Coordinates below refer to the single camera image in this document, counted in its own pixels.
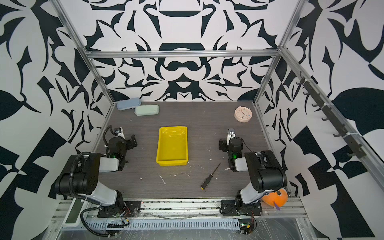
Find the black yellow screwdriver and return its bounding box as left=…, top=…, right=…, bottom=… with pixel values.
left=200, top=163, right=221, bottom=190

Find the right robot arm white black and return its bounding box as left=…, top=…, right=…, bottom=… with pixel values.
left=219, top=138, right=288, bottom=217

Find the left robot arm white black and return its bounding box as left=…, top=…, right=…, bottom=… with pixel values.
left=54, top=125, right=138, bottom=218

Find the yellow plastic bin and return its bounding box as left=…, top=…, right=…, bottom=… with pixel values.
left=156, top=126, right=189, bottom=167

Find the pink round alarm clock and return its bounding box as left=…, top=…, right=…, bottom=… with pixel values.
left=234, top=106, right=253, bottom=123

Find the green glasses case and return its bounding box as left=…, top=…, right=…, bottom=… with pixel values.
left=135, top=105, right=160, bottom=117

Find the blue glasses case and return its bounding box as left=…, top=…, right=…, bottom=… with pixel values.
left=116, top=98, right=142, bottom=111

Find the orange round plush toy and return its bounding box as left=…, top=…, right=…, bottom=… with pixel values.
left=262, top=188, right=288, bottom=208

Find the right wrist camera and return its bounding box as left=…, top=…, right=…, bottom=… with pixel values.
left=227, top=129, right=236, bottom=145

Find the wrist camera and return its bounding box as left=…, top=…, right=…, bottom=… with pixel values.
left=227, top=129, right=236, bottom=145
left=113, top=127, right=126, bottom=139

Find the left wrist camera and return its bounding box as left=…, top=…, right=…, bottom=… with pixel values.
left=113, top=127, right=126, bottom=139

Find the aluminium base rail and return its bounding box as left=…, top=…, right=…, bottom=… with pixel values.
left=50, top=196, right=308, bottom=220

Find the white slotted cable duct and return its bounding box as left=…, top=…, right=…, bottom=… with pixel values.
left=87, top=219, right=241, bottom=231

